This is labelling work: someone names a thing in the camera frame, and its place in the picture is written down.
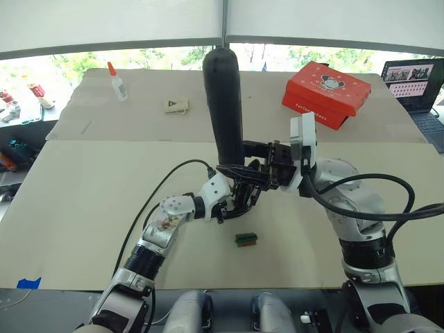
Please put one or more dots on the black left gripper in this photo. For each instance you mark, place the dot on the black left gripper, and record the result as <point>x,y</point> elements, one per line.
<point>228,208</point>

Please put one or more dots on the grey window frame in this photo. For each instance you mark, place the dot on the grey window frame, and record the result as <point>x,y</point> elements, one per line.
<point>104,46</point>

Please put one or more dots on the small green brown block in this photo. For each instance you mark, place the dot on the small green brown block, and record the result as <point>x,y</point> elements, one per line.
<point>246,240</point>

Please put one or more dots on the glue bottle with red cap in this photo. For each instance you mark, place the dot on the glue bottle with red cap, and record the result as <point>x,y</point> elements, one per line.
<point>119,86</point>

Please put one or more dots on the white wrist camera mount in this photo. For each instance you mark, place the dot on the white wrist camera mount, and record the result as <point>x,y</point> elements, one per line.
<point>308,138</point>
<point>215,192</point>

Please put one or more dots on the black blue electric screwdriver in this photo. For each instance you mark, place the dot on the black blue electric screwdriver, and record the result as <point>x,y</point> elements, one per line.
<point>223,104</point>

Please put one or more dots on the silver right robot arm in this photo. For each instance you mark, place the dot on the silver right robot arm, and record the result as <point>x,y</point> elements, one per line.
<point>360,222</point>

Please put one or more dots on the red shoe box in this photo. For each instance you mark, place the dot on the red shoe box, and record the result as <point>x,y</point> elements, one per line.
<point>326,90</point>

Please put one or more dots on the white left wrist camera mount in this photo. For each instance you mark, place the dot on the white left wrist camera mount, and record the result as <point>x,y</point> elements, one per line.
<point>215,192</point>

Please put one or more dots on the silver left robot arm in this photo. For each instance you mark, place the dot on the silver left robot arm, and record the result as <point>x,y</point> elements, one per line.
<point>156,236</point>

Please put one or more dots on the grey rounded shape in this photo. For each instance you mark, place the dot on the grey rounded shape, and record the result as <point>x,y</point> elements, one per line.
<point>189,312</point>
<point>274,312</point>

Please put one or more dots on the blue tape strip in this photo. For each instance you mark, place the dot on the blue tape strip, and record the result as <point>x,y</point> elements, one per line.
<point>29,283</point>

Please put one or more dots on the small white black connector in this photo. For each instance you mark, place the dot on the small white black connector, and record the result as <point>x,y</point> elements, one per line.
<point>314,317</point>

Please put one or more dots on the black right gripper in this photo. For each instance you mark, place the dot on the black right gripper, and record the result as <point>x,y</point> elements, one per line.
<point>281,164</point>

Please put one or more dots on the white roller blind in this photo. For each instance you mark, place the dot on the white roller blind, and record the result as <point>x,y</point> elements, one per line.
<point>104,21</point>
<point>333,21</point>

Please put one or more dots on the teal toy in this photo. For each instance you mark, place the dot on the teal toy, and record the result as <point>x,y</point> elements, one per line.
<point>21,145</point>

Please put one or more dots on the beige cloth pouch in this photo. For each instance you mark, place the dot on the beige cloth pouch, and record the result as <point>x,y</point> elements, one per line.
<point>176,106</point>

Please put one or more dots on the brown cardboard sheet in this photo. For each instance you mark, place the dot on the brown cardboard sheet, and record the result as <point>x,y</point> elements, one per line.
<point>156,125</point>

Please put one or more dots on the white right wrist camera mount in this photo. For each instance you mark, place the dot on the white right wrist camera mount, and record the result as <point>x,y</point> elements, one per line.
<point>308,138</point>

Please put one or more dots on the black printed gripper body piece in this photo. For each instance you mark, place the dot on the black printed gripper body piece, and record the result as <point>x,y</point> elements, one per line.
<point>251,196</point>

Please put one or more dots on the red white toy figure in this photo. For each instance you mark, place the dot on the red white toy figure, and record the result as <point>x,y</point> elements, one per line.
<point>40,94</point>
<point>9,104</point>

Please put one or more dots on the open laptop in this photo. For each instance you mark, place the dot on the open laptop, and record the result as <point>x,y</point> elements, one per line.
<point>416,90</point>

